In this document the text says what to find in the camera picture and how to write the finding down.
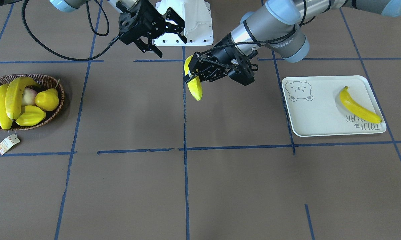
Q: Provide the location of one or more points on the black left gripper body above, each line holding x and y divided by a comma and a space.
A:
224, 52

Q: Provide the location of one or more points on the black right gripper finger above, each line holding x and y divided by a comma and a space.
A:
175, 33
151, 47

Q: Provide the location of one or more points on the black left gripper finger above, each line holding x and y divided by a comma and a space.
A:
195, 64
187, 78

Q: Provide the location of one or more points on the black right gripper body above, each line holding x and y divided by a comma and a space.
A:
143, 20

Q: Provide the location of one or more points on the yellow banana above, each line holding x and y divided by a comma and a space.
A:
14, 94
5, 121
355, 108
194, 85

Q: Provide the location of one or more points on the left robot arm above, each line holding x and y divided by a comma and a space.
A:
276, 25

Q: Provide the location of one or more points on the brown wicker basket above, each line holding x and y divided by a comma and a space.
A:
46, 82

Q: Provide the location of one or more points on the yellow lemon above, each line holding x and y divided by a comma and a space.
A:
47, 100

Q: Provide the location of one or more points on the cream bear tray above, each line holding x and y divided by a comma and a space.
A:
315, 109

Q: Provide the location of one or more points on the yellow star fruit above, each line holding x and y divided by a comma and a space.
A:
30, 115

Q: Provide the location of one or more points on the white paper price tag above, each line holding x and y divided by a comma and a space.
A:
9, 142

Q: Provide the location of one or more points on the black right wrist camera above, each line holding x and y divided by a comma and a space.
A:
130, 27

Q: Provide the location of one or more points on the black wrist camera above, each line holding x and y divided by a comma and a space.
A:
130, 27
243, 71

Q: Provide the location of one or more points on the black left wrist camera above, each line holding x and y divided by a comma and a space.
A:
243, 71

